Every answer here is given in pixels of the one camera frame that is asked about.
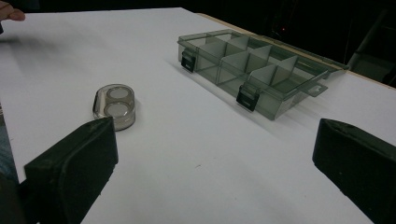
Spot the dark metal stand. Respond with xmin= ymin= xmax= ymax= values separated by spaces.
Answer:
xmin=347 ymin=8 xmax=396 ymax=85

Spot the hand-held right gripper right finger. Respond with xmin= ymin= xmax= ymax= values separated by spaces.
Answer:
xmin=312 ymin=118 xmax=396 ymax=224

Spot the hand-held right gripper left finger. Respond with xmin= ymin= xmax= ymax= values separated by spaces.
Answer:
xmin=23 ymin=116 xmax=120 ymax=224

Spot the small clear double-well case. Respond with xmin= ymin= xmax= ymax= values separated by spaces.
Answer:
xmin=92 ymin=83 xmax=136 ymax=132

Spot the clear grey compartment organizer box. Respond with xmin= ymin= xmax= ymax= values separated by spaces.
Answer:
xmin=177 ymin=29 xmax=350 ymax=121

